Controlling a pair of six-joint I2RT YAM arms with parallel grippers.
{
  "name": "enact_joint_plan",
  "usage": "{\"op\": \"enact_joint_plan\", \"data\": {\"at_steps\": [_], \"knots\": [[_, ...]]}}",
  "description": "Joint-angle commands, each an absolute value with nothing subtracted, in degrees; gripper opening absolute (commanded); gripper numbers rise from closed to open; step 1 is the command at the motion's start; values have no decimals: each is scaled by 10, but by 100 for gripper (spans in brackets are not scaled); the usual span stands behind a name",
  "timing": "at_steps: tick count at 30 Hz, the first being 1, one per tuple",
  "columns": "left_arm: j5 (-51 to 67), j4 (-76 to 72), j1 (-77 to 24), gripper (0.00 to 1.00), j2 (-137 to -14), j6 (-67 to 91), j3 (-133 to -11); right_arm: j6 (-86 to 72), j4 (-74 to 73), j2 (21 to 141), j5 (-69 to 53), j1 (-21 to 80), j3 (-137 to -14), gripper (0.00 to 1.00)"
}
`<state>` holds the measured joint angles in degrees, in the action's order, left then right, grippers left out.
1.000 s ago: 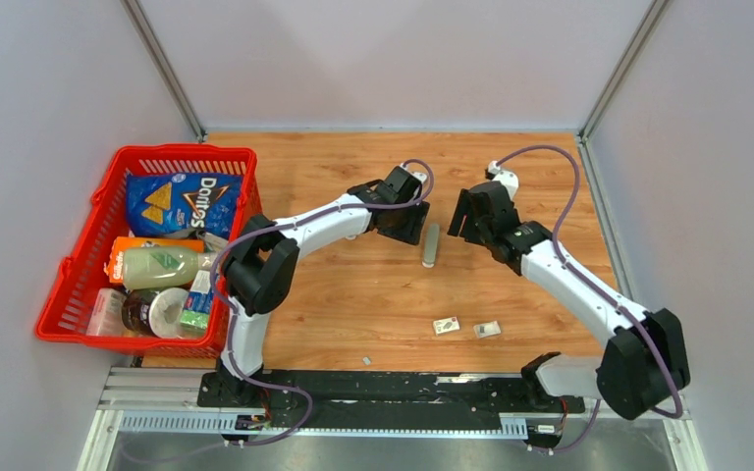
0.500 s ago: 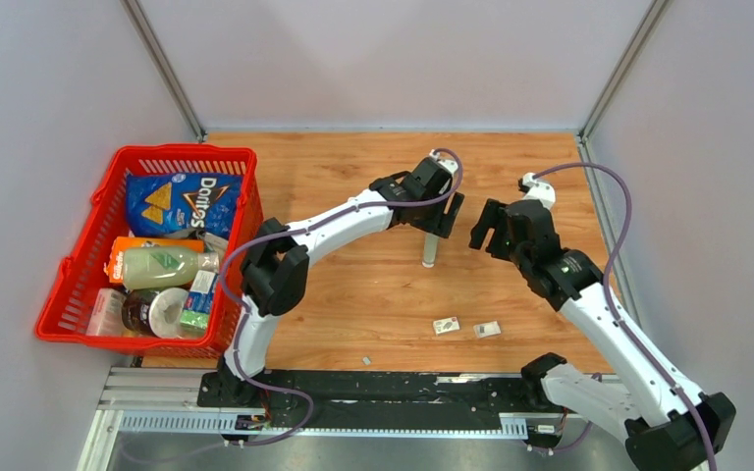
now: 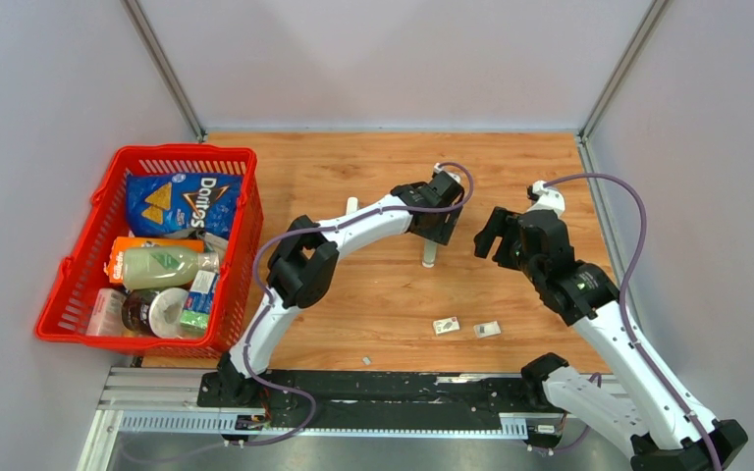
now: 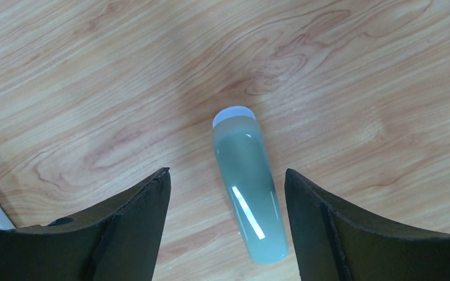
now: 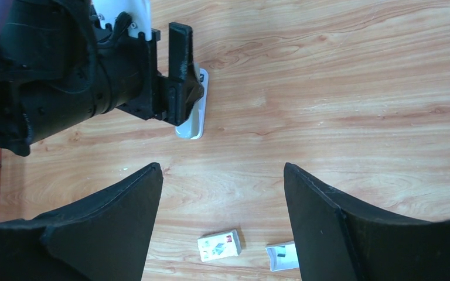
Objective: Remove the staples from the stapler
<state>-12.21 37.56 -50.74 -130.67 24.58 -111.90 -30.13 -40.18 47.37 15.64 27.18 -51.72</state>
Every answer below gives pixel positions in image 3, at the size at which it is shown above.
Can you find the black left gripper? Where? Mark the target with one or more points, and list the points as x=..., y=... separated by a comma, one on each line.
x=445, y=233

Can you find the small clear staple box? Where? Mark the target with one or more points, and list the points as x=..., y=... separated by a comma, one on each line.
x=486, y=330

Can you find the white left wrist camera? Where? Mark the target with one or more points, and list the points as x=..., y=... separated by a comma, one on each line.
x=440, y=175

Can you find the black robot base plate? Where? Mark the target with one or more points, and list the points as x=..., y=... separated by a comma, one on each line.
x=371, y=400

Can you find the pale green lotion bottle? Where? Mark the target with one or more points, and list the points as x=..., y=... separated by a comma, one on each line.
x=165, y=266

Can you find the blue Doritos chip bag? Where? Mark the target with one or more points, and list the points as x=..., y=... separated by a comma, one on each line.
x=177, y=205

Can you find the dark jar with white lid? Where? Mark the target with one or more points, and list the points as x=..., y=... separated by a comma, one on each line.
x=155, y=312

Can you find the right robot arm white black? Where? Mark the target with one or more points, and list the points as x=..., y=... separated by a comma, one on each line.
x=624, y=351

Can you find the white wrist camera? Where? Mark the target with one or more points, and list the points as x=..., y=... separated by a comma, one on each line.
x=544, y=197
x=440, y=175

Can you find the red plastic shopping basket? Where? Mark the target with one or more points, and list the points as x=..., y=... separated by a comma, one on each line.
x=67, y=310

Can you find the small green package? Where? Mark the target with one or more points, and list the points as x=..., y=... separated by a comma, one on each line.
x=193, y=324

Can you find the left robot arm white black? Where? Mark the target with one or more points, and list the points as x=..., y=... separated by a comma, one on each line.
x=304, y=259

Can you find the aluminium frame rail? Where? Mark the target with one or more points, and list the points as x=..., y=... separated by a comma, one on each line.
x=150, y=400

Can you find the small blue white box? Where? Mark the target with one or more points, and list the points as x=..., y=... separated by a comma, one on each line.
x=202, y=292

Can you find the white staple box red label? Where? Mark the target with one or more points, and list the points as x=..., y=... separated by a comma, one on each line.
x=445, y=326

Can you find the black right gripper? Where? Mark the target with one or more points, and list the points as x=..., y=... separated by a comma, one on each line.
x=502, y=224

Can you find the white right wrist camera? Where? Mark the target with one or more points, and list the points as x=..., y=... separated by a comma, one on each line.
x=544, y=197

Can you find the clear pink plastic package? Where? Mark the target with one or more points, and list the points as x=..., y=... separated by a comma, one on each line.
x=106, y=316

